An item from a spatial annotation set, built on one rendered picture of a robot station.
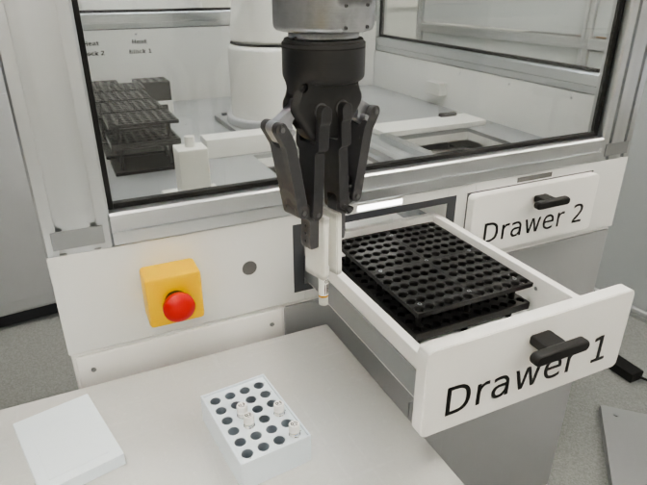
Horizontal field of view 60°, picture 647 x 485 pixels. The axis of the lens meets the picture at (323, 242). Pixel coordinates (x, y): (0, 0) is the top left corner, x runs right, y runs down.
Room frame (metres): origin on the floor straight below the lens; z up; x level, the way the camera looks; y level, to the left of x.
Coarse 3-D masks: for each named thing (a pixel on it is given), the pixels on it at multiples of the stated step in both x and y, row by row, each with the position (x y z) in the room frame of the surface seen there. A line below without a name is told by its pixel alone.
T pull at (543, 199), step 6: (534, 198) 0.92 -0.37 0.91; (540, 198) 0.91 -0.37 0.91; (546, 198) 0.90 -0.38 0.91; (552, 198) 0.90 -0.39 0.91; (558, 198) 0.90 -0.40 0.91; (564, 198) 0.90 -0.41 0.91; (534, 204) 0.89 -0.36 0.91; (540, 204) 0.88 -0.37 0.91; (546, 204) 0.89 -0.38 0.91; (552, 204) 0.89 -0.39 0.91; (558, 204) 0.90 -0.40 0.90; (564, 204) 0.90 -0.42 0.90
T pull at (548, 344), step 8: (536, 336) 0.49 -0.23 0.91; (544, 336) 0.49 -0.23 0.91; (552, 336) 0.49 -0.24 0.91; (536, 344) 0.49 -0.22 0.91; (544, 344) 0.48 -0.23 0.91; (552, 344) 0.48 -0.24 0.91; (560, 344) 0.48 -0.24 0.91; (568, 344) 0.48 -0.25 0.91; (576, 344) 0.48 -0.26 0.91; (584, 344) 0.48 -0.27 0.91; (536, 352) 0.46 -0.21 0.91; (544, 352) 0.46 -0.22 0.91; (552, 352) 0.46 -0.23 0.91; (560, 352) 0.47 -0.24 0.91; (568, 352) 0.47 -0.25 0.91; (576, 352) 0.48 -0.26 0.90; (536, 360) 0.46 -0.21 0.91; (544, 360) 0.46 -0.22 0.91; (552, 360) 0.46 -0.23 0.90
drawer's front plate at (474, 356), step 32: (608, 288) 0.57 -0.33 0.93; (512, 320) 0.50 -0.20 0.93; (544, 320) 0.50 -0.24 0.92; (576, 320) 0.53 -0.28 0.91; (608, 320) 0.55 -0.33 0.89; (448, 352) 0.45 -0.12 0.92; (480, 352) 0.47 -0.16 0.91; (512, 352) 0.49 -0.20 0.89; (608, 352) 0.56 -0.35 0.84; (416, 384) 0.45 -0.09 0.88; (448, 384) 0.45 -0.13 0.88; (512, 384) 0.49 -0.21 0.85; (544, 384) 0.51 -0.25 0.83; (416, 416) 0.45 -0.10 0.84; (448, 416) 0.46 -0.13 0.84
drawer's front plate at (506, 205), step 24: (480, 192) 0.89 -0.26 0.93; (504, 192) 0.89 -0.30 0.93; (528, 192) 0.91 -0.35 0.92; (552, 192) 0.94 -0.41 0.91; (576, 192) 0.96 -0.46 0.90; (480, 216) 0.87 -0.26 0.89; (504, 216) 0.89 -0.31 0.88; (528, 216) 0.92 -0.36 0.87; (504, 240) 0.90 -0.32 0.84; (528, 240) 0.92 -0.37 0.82
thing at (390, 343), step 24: (432, 216) 0.87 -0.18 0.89; (480, 240) 0.77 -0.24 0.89; (504, 264) 0.71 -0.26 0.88; (336, 288) 0.66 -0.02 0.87; (528, 288) 0.67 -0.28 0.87; (552, 288) 0.63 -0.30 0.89; (336, 312) 0.65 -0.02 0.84; (360, 312) 0.60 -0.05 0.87; (384, 312) 0.57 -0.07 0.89; (360, 336) 0.59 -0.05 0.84; (384, 336) 0.55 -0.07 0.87; (408, 336) 0.52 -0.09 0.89; (384, 360) 0.54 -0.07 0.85; (408, 360) 0.50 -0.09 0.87; (408, 384) 0.49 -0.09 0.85
